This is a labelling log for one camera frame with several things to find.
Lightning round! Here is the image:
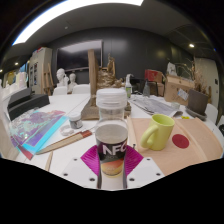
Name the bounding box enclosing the red box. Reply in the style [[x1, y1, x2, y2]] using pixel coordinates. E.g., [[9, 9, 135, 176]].
[[144, 68, 164, 84]]

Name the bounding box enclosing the flat round red coaster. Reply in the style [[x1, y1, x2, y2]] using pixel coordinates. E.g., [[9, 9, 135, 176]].
[[171, 133, 190, 150]]

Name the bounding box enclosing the wooden easel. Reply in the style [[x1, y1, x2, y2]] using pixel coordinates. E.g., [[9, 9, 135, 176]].
[[41, 63, 55, 97]]

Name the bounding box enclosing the yellow-green mug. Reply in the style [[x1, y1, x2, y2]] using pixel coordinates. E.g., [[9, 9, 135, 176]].
[[139, 113, 176, 152]]

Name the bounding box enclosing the thin wooden stick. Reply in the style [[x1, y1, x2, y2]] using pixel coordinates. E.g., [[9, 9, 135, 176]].
[[44, 151, 54, 172]]

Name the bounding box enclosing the black case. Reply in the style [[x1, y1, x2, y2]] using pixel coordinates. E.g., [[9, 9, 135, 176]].
[[7, 87, 51, 121]]

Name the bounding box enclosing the white plaster bust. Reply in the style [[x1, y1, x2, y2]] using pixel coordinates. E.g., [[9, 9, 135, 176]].
[[55, 67, 69, 88], [67, 72, 78, 94]]

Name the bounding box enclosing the long wooden brush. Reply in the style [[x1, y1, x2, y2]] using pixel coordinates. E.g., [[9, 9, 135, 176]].
[[35, 129, 94, 156]]

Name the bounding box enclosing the grey plant saucer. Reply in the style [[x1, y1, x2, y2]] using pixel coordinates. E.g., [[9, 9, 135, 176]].
[[184, 107, 208, 122]]

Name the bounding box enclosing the white chair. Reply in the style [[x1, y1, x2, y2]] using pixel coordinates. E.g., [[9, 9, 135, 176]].
[[204, 103, 219, 125], [53, 85, 69, 97], [72, 83, 92, 95]]

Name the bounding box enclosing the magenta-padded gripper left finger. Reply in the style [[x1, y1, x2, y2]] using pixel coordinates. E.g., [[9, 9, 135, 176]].
[[61, 144, 103, 190]]

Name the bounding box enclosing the colourful printed sheet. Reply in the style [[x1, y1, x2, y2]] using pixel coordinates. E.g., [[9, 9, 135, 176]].
[[9, 109, 69, 161]]

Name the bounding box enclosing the newspaper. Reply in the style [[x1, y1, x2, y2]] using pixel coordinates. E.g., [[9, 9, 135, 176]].
[[129, 95, 178, 118]]

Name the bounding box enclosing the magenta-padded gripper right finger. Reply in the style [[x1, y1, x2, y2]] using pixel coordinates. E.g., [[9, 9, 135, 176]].
[[122, 145, 165, 189]]

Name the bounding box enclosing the black wall screen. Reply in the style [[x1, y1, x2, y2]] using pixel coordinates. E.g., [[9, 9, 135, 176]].
[[55, 39, 104, 72]]

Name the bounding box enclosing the white shelf cabinet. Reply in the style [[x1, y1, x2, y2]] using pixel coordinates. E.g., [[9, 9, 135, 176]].
[[28, 46, 54, 95]]

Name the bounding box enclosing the brown cardboard box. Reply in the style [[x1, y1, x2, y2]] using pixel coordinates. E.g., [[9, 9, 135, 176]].
[[163, 73, 195, 106]]

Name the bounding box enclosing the clear white-capped drink bottle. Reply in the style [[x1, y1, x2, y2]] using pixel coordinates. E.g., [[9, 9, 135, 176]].
[[94, 87, 129, 178]]

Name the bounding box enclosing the small paint jar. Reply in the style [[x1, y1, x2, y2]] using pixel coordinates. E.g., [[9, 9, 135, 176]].
[[68, 112, 84, 130]]

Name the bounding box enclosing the white spray bottle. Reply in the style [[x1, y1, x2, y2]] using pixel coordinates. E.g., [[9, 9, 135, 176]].
[[124, 73, 134, 99]]

